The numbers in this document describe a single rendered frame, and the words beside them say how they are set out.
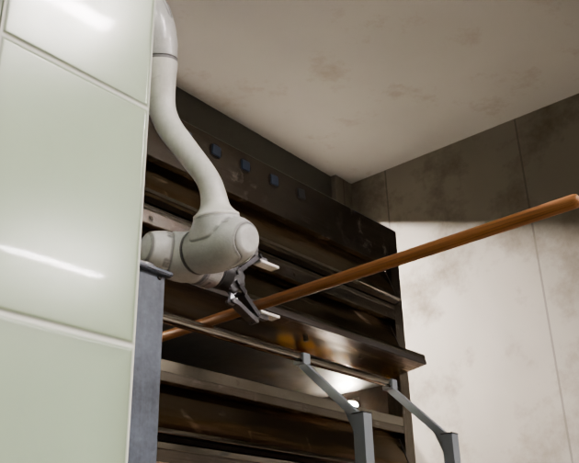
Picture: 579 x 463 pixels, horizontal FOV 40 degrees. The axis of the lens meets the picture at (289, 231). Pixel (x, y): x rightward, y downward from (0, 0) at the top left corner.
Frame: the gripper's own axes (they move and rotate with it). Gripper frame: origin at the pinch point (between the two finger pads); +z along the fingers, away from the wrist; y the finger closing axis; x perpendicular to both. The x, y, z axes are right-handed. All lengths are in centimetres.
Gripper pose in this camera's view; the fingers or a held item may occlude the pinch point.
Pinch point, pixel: (272, 292)
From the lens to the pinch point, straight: 204.0
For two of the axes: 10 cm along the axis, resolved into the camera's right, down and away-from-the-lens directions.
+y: 0.2, 9.1, -4.2
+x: 7.4, -3.0, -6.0
